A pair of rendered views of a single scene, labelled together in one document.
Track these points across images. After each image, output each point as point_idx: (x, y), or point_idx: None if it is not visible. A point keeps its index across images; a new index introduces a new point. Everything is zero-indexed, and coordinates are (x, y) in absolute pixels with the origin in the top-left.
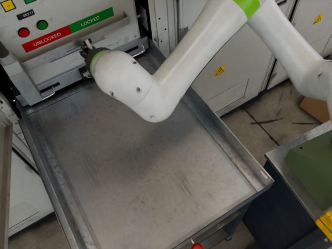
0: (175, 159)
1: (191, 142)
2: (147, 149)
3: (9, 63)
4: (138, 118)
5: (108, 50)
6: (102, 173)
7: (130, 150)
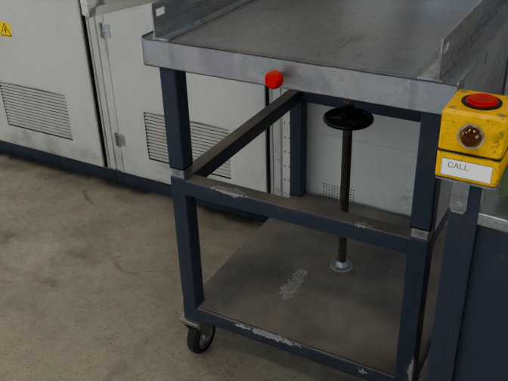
0: (376, 29)
1: (421, 31)
2: (363, 16)
3: None
4: (398, 3)
5: None
6: (293, 7)
7: (346, 10)
